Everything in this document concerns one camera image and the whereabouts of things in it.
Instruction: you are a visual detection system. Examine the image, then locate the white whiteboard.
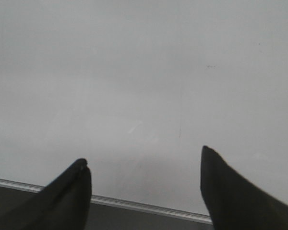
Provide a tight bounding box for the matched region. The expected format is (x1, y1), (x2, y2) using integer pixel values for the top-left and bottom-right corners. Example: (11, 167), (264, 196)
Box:
(0, 0), (288, 221)

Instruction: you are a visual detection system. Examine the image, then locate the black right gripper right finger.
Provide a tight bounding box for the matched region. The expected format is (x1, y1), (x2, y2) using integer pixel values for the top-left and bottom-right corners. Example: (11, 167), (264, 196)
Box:
(200, 146), (288, 230)

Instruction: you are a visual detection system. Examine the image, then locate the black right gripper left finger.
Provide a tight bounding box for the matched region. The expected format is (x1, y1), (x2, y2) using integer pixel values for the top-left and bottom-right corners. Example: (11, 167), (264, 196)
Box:
(0, 158), (92, 230)

